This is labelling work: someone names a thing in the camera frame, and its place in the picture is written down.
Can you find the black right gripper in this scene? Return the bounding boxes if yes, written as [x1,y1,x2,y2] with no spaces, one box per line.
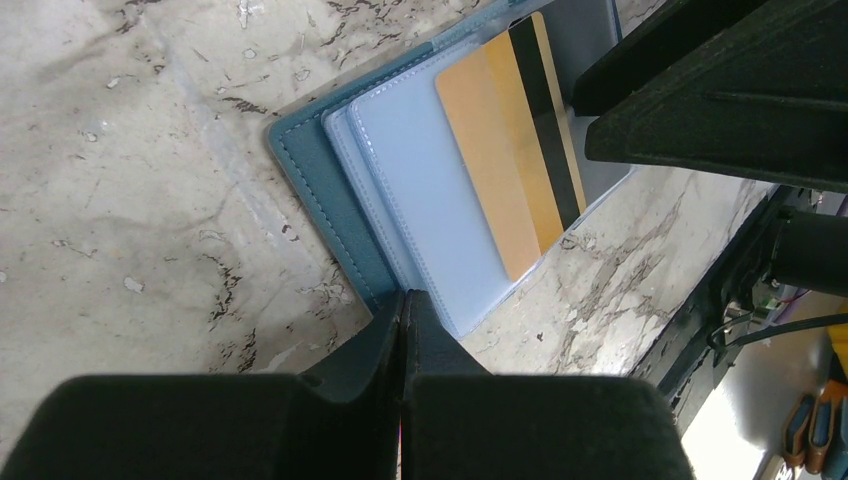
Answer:
[585,1,847,352]

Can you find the grey silver credit card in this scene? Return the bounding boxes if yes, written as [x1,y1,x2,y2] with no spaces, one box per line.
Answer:
[540,0,621,104]

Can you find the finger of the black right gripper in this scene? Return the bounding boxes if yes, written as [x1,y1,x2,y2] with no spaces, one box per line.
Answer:
[571,0,764,117]

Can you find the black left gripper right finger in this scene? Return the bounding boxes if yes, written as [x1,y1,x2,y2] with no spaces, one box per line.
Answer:
[401,290,693,479]

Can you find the blue leather card holder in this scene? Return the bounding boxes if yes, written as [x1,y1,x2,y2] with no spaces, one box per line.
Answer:
[268,1,631,338]

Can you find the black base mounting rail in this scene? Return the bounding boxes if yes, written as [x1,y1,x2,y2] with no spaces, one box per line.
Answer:
[630,186,809,433]

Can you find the gold card with black stripe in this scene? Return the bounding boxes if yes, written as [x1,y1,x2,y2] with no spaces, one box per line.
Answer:
[435,12,588,282]

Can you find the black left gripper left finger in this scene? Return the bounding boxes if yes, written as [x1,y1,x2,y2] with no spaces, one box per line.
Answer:
[1,293,405,479]

